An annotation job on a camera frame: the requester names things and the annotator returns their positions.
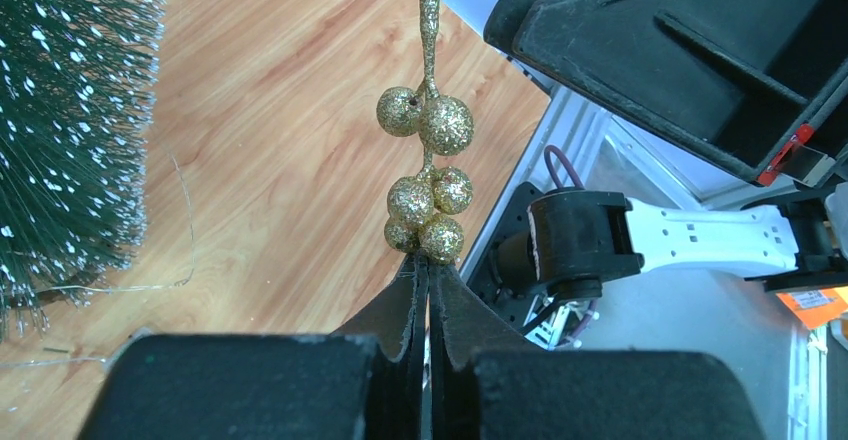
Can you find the thin silver light wire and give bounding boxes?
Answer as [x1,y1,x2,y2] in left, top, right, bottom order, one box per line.
[0,152,197,369]

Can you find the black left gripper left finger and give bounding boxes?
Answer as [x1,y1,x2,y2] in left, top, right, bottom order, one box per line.
[80,254,430,439]

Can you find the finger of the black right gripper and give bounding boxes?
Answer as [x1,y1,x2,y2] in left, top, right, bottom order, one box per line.
[483,0,847,186]

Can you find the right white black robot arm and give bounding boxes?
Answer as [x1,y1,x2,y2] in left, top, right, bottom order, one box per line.
[483,0,847,299]

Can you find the gold bead garland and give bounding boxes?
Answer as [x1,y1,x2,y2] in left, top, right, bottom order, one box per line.
[376,0,475,265]

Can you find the aluminium frame rail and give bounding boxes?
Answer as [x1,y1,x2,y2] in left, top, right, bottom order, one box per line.
[459,86,702,281]

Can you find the small frosted christmas tree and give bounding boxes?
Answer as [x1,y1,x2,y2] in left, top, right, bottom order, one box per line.
[1,0,165,333]

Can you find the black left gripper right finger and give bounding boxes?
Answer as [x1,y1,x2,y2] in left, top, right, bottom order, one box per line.
[427,264,763,439]

